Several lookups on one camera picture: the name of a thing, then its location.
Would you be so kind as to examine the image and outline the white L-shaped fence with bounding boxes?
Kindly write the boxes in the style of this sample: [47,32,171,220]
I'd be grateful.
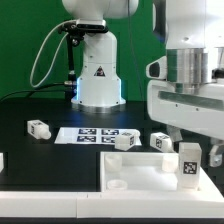
[0,156,224,220]

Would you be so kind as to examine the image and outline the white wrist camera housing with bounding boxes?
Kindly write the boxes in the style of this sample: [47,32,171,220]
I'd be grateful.
[146,56,167,80]

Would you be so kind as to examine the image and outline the black cable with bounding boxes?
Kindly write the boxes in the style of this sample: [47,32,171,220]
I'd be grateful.
[0,82,76,103]

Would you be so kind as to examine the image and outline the white square table top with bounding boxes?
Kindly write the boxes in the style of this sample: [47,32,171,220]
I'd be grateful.
[100,152,224,202]

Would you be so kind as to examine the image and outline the grey camera cable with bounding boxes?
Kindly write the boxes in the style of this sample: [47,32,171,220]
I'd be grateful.
[29,20,78,90]

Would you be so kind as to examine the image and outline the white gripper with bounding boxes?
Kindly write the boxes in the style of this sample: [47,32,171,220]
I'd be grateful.
[147,80,224,167]

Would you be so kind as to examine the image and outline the camera on black stand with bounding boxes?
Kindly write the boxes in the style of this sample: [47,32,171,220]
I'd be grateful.
[58,20,109,100]

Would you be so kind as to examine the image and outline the sheet with fiducial markers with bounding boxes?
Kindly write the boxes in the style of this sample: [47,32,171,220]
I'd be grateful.
[53,127,142,147]

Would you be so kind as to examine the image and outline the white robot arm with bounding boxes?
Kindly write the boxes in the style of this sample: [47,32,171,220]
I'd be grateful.
[62,0,224,167]

